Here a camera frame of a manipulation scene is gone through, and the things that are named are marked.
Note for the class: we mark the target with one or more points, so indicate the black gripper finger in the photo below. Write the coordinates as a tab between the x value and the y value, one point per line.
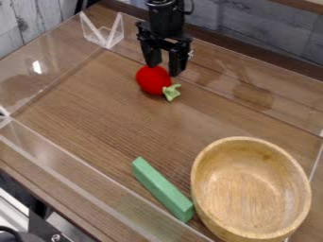
180	55
150	52

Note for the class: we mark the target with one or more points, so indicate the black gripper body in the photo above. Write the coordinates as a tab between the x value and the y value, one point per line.
161	33

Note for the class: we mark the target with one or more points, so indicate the red plush fruit green stem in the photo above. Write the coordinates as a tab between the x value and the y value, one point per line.
156	82

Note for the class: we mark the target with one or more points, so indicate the wooden bowl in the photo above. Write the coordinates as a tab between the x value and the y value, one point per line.
250	189

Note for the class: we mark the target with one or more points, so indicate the green rectangular block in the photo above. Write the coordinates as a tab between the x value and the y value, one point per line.
164	190

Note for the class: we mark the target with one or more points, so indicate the clear acrylic triangle bracket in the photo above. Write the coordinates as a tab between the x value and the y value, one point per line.
106	37

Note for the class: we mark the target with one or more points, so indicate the clear acrylic enclosure wall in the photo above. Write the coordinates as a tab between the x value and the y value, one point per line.
80	122

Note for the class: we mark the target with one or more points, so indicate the black metal frame bracket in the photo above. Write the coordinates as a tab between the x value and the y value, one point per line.
49	225

